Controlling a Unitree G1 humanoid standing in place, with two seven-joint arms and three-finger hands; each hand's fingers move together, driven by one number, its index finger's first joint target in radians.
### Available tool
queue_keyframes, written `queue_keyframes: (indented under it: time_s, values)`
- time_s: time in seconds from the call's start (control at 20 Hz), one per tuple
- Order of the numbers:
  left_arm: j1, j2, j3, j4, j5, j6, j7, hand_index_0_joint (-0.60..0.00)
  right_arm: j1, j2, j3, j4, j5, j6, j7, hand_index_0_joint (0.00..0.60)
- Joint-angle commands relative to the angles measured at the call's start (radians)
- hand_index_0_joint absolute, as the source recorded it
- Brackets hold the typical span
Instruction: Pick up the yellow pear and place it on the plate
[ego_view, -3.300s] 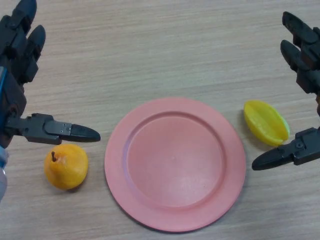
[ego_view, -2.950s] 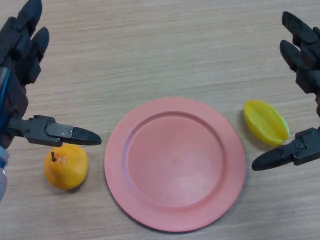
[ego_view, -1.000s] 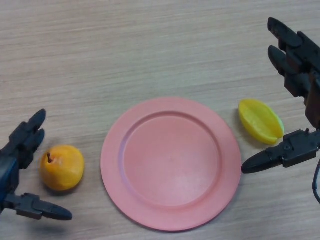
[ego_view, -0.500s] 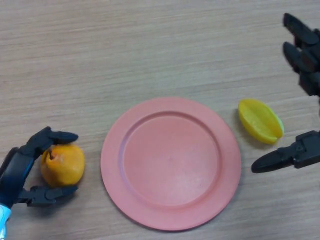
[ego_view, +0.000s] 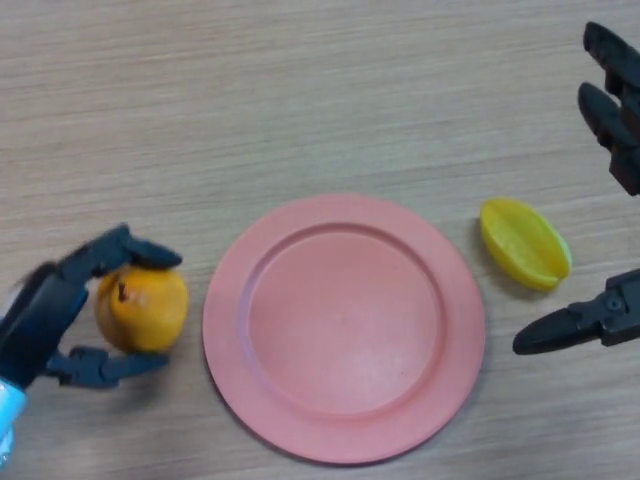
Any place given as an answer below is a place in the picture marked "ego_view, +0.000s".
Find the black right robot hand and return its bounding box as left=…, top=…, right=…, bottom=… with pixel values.
left=513, top=22, right=640, bottom=357

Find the pink round plate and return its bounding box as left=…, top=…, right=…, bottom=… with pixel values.
left=202, top=194, right=486, bottom=450

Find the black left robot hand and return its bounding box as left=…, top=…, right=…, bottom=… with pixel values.
left=0, top=223, right=184, bottom=391

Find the yellow orange pear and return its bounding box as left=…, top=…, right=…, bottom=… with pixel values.
left=94, top=267, right=190, bottom=355

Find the yellow starfruit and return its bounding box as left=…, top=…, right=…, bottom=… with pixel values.
left=479, top=198, right=574, bottom=291

